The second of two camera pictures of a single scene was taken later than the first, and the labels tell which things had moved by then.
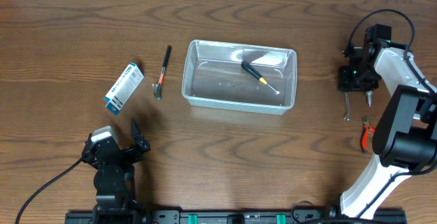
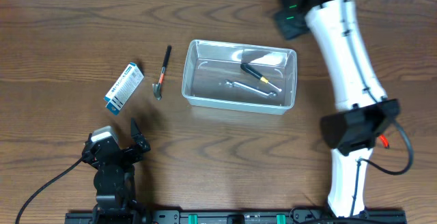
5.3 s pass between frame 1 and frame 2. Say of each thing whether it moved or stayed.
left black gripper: stayed
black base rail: stayed
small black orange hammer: stayed
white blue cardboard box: stayed
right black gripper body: moved
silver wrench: moved
